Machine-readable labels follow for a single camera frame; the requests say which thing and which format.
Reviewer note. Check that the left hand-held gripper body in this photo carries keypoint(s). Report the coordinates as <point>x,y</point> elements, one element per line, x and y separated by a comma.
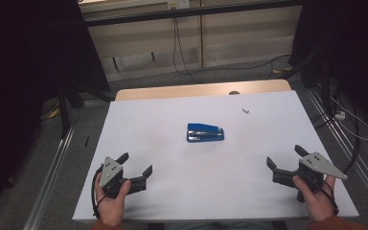
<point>110,171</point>

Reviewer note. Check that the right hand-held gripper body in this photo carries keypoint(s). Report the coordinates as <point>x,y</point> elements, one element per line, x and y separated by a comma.
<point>319,164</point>

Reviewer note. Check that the small strip of staples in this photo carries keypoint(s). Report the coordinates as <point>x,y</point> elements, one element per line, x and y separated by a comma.
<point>245,110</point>

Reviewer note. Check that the blue stapler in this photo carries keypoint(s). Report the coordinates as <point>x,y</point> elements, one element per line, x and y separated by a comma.
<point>204,132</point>

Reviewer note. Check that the person's left hand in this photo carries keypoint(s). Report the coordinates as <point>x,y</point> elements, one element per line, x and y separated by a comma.
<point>111,211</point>

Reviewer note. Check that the person's right hand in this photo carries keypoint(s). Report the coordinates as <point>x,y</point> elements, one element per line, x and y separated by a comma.
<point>319,204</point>

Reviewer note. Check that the small black floor object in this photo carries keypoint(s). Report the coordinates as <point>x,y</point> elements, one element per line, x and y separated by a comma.
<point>86,141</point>

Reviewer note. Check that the white plug adapter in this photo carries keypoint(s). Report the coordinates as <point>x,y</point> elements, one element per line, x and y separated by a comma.
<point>340,115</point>

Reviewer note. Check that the black metal stand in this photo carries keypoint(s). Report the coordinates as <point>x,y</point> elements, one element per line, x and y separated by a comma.
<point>64,118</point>
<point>325,89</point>

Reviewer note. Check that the white table cover board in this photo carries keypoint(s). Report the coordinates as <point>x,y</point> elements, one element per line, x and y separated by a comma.
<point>204,185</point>

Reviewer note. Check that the yellow floor tape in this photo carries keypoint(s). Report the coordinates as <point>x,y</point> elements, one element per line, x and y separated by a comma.
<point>54,113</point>
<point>281,70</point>

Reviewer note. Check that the brown round table grommet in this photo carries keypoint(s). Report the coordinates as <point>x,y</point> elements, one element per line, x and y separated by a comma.
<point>234,93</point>

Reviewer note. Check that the black curtain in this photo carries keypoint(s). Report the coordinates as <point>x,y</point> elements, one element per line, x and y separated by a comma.
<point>357,48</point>
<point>19,64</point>

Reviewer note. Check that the beige wooden cabinet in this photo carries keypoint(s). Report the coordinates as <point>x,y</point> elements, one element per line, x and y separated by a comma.
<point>236,32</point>

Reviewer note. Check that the black horizontal bar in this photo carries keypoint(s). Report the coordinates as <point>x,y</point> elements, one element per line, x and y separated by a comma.
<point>140,18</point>

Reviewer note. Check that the aluminium floor rail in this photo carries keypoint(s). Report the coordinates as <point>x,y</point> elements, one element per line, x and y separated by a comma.
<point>348,150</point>
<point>49,182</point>

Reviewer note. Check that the white wall socket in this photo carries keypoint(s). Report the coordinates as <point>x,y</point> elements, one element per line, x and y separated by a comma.
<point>179,4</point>

